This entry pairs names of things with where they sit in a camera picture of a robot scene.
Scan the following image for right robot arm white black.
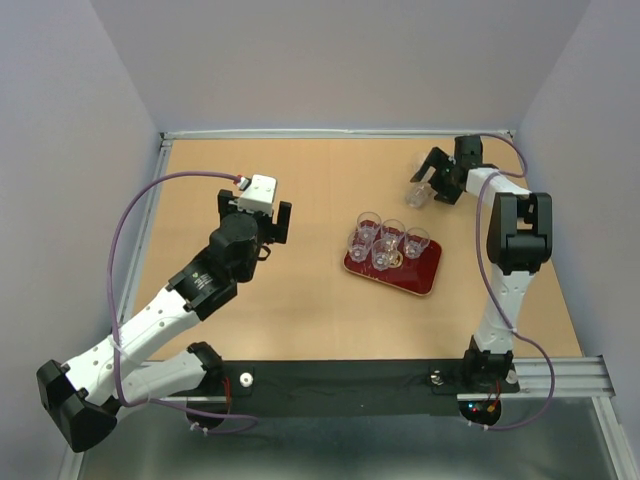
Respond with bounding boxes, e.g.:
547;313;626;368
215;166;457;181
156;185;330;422
411;133;553;390

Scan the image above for red lacquer tray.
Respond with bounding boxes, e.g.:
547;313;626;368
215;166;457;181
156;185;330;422
343;241;442;296

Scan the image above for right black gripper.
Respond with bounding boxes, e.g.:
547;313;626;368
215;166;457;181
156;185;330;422
409;146;461;204

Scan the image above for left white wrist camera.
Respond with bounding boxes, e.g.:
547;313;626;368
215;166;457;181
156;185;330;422
236;174;277;216

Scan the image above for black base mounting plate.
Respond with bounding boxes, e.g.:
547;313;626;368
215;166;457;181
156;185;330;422
222;359;519;418

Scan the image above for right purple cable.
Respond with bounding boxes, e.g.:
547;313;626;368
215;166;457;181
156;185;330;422
467;130;556;434

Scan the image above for circuit board with leds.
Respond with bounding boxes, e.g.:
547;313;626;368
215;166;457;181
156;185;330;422
458;400;502;425

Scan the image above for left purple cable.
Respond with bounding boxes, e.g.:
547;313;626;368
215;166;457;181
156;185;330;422
107;170;259;435

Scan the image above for purple cable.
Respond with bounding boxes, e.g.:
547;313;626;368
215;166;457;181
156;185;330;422
467;130;556;434
107;170;259;435

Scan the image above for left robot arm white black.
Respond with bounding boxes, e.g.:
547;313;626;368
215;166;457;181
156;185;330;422
36;175;291;453

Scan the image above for clear glass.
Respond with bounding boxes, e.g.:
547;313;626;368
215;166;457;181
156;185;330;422
404;227;430;259
371;238;396;271
409;151;429;177
405;182;434;209
347;231;373;263
380;219;406;250
356;211;382;242

